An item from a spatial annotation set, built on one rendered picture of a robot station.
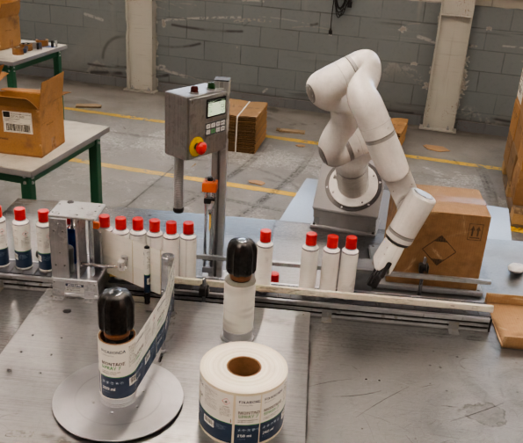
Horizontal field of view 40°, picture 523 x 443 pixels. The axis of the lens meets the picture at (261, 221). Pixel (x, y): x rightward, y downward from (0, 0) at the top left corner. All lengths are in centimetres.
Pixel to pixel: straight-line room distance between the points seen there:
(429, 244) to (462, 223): 13
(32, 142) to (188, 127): 169
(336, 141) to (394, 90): 508
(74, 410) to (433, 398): 91
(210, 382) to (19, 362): 57
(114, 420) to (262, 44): 618
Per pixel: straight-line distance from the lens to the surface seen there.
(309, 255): 217
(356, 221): 279
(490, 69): 736
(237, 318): 194
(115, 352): 167
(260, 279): 221
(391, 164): 204
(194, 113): 208
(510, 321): 240
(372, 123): 200
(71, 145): 384
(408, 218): 212
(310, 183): 327
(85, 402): 179
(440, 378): 207
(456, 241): 240
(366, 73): 207
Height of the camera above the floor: 200
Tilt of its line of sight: 24 degrees down
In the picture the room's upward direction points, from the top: 4 degrees clockwise
